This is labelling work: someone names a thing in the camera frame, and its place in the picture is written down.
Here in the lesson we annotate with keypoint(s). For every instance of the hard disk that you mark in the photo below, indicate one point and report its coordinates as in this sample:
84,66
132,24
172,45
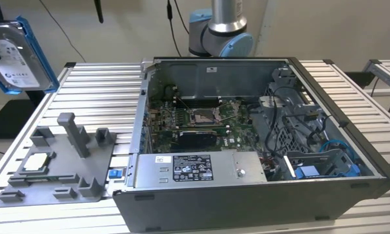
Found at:
16,61

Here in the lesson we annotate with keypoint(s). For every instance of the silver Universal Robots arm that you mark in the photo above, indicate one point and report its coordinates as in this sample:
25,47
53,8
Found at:
228,14

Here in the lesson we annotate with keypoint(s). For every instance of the blue disk carrier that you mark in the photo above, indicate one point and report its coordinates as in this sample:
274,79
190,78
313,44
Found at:
306,171

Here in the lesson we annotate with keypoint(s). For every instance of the gray disk bay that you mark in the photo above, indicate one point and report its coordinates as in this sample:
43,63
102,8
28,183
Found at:
332,158

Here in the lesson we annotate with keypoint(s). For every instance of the silver CPU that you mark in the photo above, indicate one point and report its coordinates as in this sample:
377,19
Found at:
36,162

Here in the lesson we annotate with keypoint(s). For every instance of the green RAM stick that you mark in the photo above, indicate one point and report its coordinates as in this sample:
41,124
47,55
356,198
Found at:
45,178

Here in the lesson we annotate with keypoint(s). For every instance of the gray parts rack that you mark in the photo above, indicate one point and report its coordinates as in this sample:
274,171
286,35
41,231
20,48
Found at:
64,173

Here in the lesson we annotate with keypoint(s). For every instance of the blue case latch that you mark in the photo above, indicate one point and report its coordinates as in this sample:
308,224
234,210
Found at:
114,174

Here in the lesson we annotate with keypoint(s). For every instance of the black RAM slot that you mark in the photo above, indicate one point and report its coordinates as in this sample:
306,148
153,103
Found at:
198,99
169,131
194,126

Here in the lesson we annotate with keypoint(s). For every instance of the white sticker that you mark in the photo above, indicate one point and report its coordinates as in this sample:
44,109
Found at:
212,69

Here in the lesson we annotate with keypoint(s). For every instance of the silver power supply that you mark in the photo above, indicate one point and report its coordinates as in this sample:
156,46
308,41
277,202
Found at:
149,175

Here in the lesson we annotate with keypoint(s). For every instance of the CPU socket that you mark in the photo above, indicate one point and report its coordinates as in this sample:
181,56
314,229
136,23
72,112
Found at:
202,118

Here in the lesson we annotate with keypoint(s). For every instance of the metal locking lever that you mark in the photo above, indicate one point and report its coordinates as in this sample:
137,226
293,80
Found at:
221,106

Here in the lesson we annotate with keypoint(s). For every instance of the green motherboard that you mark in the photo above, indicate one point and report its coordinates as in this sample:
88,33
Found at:
240,136

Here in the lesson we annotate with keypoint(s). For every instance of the gray metal drive cage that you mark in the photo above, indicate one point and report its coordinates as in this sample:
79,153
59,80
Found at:
262,122

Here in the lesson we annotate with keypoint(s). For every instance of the black open PC case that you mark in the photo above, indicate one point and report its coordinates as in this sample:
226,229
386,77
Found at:
214,207

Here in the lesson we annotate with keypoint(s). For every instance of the black box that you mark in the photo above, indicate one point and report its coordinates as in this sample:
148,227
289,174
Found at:
357,79

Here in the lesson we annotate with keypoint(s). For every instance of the slatted metal side table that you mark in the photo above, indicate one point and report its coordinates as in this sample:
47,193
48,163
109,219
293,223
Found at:
386,70

